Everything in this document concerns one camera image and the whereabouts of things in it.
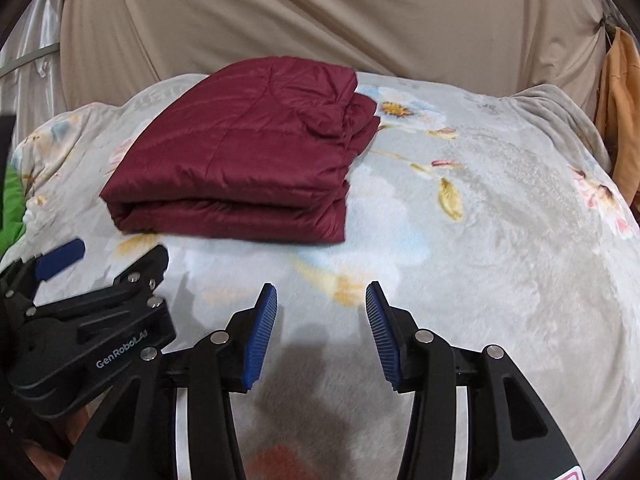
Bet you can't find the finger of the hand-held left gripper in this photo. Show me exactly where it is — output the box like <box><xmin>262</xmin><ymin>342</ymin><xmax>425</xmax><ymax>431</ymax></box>
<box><xmin>0</xmin><ymin>238</ymin><xmax>86</xmax><ymax>306</ymax></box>
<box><xmin>112</xmin><ymin>245</ymin><xmax>170</xmax><ymax>301</ymax></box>

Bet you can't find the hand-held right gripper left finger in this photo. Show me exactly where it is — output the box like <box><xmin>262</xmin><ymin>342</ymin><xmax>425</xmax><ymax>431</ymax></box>
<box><xmin>60</xmin><ymin>283</ymin><xmax>279</xmax><ymax>480</ymax></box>

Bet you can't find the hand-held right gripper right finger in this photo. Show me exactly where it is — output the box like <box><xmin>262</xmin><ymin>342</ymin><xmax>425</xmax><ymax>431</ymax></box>
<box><xmin>365</xmin><ymin>281</ymin><xmax>577</xmax><ymax>480</ymax></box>

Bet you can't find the maroon puffer jacket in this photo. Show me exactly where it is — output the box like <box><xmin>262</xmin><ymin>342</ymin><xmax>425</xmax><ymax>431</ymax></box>
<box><xmin>100</xmin><ymin>56</ymin><xmax>381</xmax><ymax>247</ymax></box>

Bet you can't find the person's left forearm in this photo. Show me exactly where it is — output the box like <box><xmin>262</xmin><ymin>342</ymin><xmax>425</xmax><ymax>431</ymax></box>
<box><xmin>20</xmin><ymin>407</ymin><xmax>88</xmax><ymax>478</ymax></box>

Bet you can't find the green cloth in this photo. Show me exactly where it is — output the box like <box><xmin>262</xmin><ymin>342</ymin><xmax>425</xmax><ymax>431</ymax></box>
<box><xmin>0</xmin><ymin>165</ymin><xmax>28</xmax><ymax>257</ymax></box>

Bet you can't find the floral fleece blanket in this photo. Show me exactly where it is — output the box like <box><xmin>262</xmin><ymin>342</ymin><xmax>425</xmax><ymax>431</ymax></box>
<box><xmin>0</xmin><ymin>72</ymin><xmax>640</xmax><ymax>480</ymax></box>

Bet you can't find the white sheer curtain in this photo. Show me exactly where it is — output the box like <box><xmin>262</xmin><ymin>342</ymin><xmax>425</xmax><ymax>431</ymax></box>
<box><xmin>0</xmin><ymin>0</ymin><xmax>68</xmax><ymax>153</ymax></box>

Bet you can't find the beige curtain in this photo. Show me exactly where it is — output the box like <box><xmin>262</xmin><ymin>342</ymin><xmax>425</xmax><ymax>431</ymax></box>
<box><xmin>59</xmin><ymin>0</ymin><xmax>617</xmax><ymax>111</ymax></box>

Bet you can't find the orange hanging garment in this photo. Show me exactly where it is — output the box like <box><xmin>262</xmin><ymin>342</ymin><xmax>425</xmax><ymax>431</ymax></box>
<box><xmin>594</xmin><ymin>26</ymin><xmax>640</xmax><ymax>207</ymax></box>

